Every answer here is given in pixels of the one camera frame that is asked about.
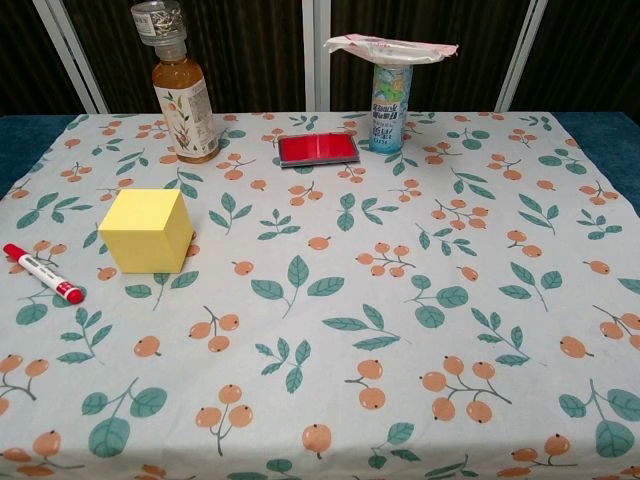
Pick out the amber tea bottle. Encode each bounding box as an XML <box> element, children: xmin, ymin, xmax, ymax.
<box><xmin>151</xmin><ymin>44</ymin><xmax>222</xmax><ymax>164</ymax></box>

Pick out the white pink wet wipes pack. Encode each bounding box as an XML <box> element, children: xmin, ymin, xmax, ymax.
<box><xmin>323</xmin><ymin>33</ymin><xmax>460</xmax><ymax>65</ymax></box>

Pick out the red ink stamp pad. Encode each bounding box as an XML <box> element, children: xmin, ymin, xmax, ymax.
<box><xmin>277</xmin><ymin>132</ymin><xmax>362</xmax><ymax>169</ymax></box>

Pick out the red whiteboard marker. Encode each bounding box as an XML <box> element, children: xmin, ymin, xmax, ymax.
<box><xmin>2</xmin><ymin>243</ymin><xmax>85</xmax><ymax>305</ymax></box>

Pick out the clear jar of paper clips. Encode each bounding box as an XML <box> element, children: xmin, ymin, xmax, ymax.
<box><xmin>130</xmin><ymin>0</ymin><xmax>188</xmax><ymax>49</ymax></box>

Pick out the floral fruit print tablecloth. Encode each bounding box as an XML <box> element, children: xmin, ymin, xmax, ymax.
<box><xmin>0</xmin><ymin>111</ymin><xmax>640</xmax><ymax>480</ymax></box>

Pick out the white folding screen frame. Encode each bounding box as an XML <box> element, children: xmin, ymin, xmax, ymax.
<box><xmin>34</xmin><ymin>0</ymin><xmax>551</xmax><ymax>114</ymax></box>

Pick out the light blue drink can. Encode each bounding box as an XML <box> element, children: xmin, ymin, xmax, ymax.
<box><xmin>369</xmin><ymin>61</ymin><xmax>414</xmax><ymax>156</ymax></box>

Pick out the yellow cube block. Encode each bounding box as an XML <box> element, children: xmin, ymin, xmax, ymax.
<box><xmin>98</xmin><ymin>188</ymin><xmax>195</xmax><ymax>275</ymax></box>

